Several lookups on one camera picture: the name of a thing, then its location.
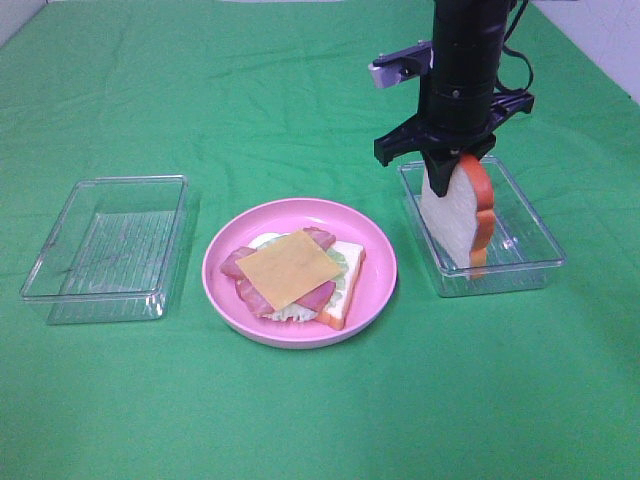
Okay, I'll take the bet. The clear right plastic tray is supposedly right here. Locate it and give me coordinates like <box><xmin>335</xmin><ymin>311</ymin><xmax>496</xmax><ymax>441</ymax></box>
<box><xmin>398</xmin><ymin>156</ymin><xmax>566</xmax><ymax>297</ymax></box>

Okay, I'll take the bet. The green tablecloth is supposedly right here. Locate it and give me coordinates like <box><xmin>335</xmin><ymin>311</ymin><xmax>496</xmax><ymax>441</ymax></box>
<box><xmin>1</xmin><ymin>1</ymin><xmax>639</xmax><ymax>479</ymax></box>

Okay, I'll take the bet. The yellow cheese slice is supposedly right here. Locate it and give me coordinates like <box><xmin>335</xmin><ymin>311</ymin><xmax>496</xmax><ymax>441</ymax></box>
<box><xmin>235</xmin><ymin>227</ymin><xmax>341</xmax><ymax>310</ymax></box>

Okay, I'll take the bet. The white bread slice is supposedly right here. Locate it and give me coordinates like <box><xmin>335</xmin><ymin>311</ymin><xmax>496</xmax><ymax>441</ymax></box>
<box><xmin>249</xmin><ymin>232</ymin><xmax>368</xmax><ymax>332</ymax></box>
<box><xmin>419</xmin><ymin>154</ymin><xmax>496</xmax><ymax>269</ymax></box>

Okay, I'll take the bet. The pink round plate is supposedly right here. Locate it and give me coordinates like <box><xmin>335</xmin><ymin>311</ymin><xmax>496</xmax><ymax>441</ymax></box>
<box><xmin>201</xmin><ymin>198</ymin><xmax>397</xmax><ymax>349</ymax></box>

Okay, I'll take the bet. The pink bacon strip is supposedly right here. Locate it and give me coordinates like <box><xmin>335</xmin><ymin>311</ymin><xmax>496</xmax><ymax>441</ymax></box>
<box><xmin>220</xmin><ymin>246</ymin><xmax>336</xmax><ymax>319</ymax></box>
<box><xmin>221</xmin><ymin>228</ymin><xmax>341</xmax><ymax>322</ymax></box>

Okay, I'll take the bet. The clear left plastic tray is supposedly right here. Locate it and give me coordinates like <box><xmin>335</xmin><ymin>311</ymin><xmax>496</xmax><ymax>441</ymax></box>
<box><xmin>20</xmin><ymin>175</ymin><xmax>188</xmax><ymax>325</ymax></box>

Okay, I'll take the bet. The clear plastic tray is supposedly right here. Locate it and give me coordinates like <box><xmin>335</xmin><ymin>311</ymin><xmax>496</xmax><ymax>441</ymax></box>
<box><xmin>398</xmin><ymin>156</ymin><xmax>566</xmax><ymax>297</ymax></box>
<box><xmin>20</xmin><ymin>175</ymin><xmax>188</xmax><ymax>325</ymax></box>

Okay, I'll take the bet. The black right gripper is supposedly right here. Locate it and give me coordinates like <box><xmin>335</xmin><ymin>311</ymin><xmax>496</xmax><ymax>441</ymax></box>
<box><xmin>373</xmin><ymin>90</ymin><xmax>535</xmax><ymax>198</ymax></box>

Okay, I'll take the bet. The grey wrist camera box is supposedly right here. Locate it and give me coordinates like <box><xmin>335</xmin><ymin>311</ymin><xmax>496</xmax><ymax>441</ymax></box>
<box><xmin>368</xmin><ymin>42</ymin><xmax>432</xmax><ymax>88</ymax></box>

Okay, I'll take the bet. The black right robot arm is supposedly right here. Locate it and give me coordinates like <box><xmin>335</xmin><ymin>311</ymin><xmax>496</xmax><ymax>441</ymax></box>
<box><xmin>369</xmin><ymin>1</ymin><xmax>534</xmax><ymax>197</ymax></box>

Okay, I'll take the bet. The green lettuce leaf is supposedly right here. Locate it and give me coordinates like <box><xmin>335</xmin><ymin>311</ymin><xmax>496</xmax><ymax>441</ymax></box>
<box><xmin>269</xmin><ymin>247</ymin><xmax>350</xmax><ymax>322</ymax></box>

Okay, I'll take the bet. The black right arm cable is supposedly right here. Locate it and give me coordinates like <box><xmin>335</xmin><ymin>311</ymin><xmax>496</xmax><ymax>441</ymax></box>
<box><xmin>494</xmin><ymin>0</ymin><xmax>534</xmax><ymax>96</ymax></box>

